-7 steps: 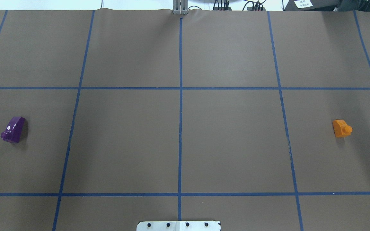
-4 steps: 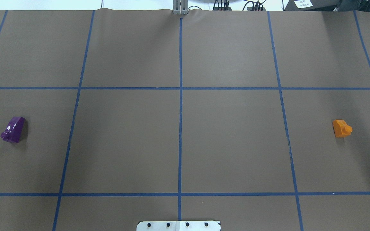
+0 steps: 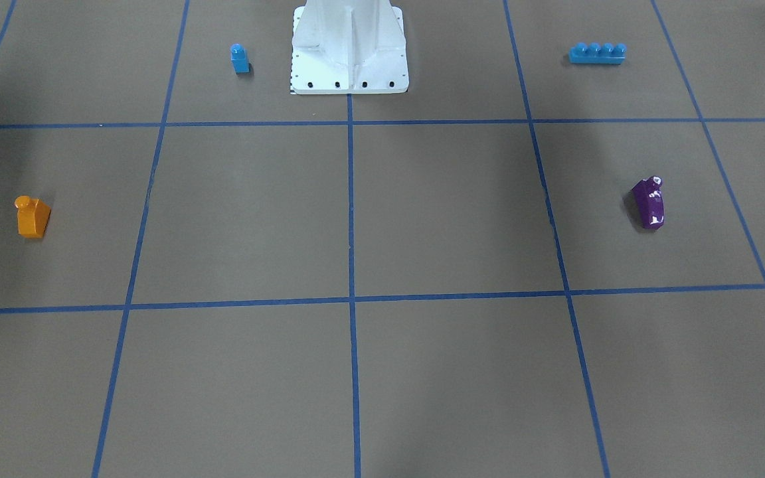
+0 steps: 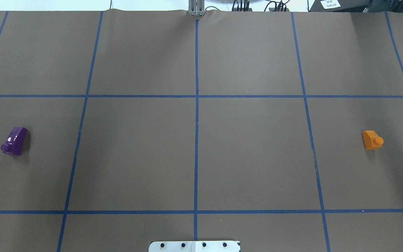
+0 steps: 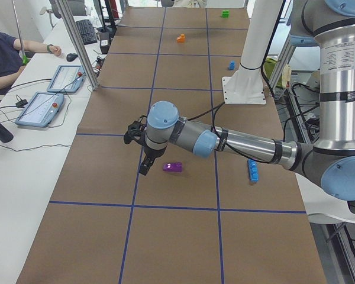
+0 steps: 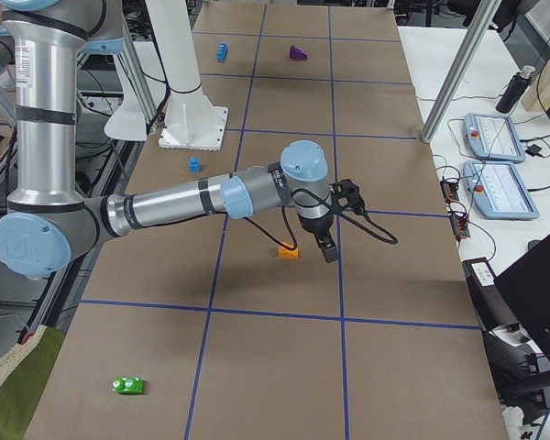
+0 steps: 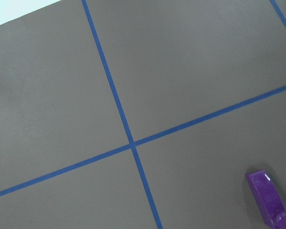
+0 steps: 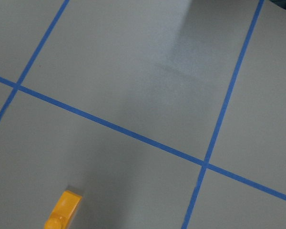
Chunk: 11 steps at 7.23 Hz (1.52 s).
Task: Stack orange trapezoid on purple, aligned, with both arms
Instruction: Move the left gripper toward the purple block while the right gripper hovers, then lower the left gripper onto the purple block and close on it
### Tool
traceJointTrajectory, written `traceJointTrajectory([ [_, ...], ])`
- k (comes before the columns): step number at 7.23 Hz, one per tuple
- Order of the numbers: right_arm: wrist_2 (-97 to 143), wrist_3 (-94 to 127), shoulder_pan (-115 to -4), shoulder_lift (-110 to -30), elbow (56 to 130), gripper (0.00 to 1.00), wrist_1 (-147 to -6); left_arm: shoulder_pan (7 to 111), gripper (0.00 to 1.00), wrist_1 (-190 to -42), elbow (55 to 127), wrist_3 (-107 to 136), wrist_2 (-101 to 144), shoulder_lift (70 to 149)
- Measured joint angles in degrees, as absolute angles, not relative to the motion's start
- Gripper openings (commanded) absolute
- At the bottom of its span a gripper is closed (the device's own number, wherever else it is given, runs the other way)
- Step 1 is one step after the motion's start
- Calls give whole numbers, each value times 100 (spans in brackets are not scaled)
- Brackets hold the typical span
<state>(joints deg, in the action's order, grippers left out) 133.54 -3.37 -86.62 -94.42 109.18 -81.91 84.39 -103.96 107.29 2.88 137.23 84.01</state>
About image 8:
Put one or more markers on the orange trapezoid block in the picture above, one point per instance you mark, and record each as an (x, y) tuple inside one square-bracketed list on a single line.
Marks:
[(64, 211)]

